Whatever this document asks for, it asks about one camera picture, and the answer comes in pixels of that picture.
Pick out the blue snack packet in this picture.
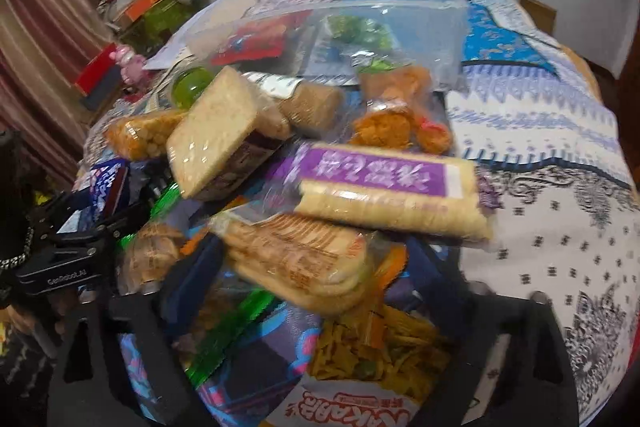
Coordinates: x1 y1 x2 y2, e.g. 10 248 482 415
89 157 130 222

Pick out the round biscuit pack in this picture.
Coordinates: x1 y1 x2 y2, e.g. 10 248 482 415
208 207 376 317

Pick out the red chip bag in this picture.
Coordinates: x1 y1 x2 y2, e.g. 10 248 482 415
208 11 310 66

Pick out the green pea snack bag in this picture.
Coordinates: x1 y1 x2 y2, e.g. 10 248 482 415
326 15 396 72

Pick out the yellow corn puff pack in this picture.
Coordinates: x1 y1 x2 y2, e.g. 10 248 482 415
104 109 186 161

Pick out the red gift box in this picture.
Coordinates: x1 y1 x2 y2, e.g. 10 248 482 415
74 42 122 112

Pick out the pink plush toy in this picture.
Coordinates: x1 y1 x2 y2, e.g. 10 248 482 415
108 44 151 90

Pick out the square rice cracker pack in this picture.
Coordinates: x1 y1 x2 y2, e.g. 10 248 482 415
166 66 292 202

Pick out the green jelly cup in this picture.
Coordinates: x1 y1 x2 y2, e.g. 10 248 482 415
170 66 214 109

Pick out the green storage box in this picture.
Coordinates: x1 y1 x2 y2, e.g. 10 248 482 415
119 0 195 57

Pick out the striped red curtain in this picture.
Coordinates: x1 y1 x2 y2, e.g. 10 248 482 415
1 0 112 186

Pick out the round oat cake pack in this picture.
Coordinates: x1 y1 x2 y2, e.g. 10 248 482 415
277 81 345 135

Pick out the mixed strips snack bag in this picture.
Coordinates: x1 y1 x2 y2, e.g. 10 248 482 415
271 290 452 427

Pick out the orange fried snack pack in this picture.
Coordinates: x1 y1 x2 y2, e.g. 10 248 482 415
349 64 452 155

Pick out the purple label cracker pack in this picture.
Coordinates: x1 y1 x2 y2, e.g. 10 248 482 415
282 142 492 242

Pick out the clear plastic storage bin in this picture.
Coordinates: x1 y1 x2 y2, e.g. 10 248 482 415
184 0 469 92

